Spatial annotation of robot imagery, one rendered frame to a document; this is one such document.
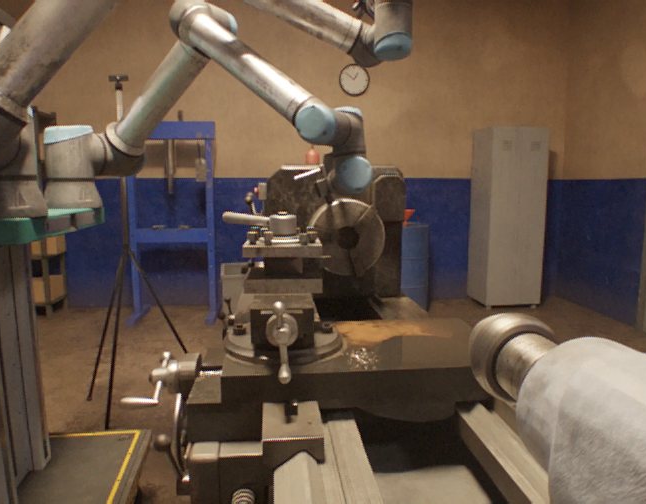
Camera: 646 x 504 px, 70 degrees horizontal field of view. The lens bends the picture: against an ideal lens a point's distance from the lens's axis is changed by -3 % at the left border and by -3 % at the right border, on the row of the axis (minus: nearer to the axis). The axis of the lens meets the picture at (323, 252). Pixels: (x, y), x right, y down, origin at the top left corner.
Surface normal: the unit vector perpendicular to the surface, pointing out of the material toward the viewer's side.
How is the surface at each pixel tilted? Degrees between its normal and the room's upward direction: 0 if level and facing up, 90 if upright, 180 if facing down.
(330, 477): 0
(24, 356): 90
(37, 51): 104
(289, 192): 90
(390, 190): 90
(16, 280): 90
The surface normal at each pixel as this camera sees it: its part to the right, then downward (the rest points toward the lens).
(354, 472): 0.00, -0.99
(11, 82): 0.57, 0.41
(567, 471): -0.99, -0.06
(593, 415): -0.94, -0.32
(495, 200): 0.11, 0.14
